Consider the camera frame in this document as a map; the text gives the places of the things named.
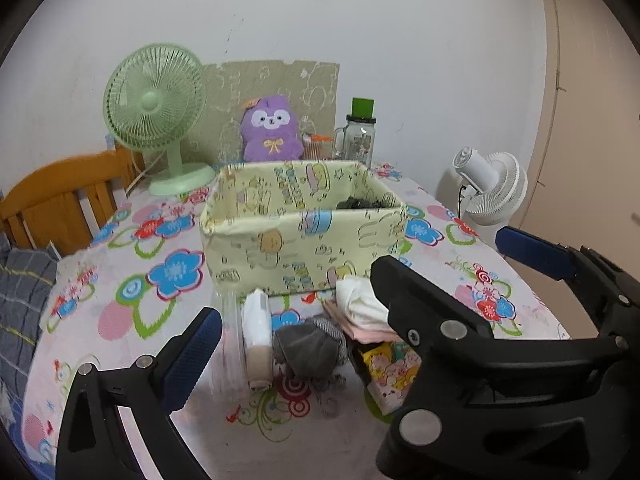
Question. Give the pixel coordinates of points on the beige printed board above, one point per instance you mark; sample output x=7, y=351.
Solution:
x=280, y=85

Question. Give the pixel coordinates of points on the dark cloth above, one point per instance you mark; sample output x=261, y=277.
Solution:
x=365, y=203

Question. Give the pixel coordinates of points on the pink cloth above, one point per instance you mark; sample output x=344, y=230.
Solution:
x=345, y=327

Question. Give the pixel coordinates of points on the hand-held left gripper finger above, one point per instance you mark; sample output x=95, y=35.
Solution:
x=195, y=355

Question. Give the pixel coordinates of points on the small jar orange lid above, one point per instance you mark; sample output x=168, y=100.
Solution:
x=315, y=149

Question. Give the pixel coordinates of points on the orange wooden chair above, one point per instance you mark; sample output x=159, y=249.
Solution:
x=50, y=195

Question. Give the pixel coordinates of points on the beige door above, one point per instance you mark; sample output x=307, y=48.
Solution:
x=590, y=110

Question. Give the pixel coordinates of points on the green desk fan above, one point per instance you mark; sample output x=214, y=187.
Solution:
x=150, y=100

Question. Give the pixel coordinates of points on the purple plush toy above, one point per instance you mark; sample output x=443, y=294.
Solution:
x=270, y=130

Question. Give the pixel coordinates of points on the yellow printed packet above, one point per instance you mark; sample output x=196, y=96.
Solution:
x=392, y=375

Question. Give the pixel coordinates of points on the yellow printed storage box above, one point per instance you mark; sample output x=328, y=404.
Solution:
x=260, y=250

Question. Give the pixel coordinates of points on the white desk fan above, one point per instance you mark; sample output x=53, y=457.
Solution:
x=495, y=185

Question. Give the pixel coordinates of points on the grey plaid bedding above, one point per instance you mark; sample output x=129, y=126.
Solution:
x=20, y=300

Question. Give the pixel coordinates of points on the glass jar mug green lid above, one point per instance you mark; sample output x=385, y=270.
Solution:
x=360, y=140

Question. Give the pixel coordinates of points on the white beige cloth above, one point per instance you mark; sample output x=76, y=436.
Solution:
x=257, y=330

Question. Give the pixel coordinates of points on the grey sock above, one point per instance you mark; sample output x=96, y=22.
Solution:
x=305, y=352

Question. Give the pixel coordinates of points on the clear plastic packet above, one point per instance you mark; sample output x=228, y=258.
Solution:
x=227, y=350

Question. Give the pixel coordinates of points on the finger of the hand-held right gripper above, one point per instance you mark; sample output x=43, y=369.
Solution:
x=535, y=252
x=440, y=360

